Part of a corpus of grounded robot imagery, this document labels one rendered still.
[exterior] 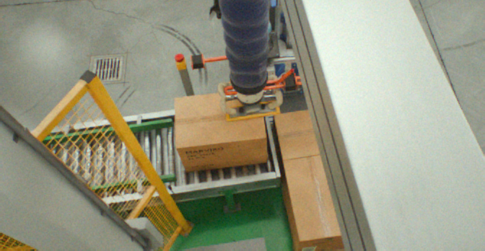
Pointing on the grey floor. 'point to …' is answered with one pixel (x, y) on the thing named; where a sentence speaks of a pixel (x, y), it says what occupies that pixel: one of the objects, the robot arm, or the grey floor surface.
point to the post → (185, 77)
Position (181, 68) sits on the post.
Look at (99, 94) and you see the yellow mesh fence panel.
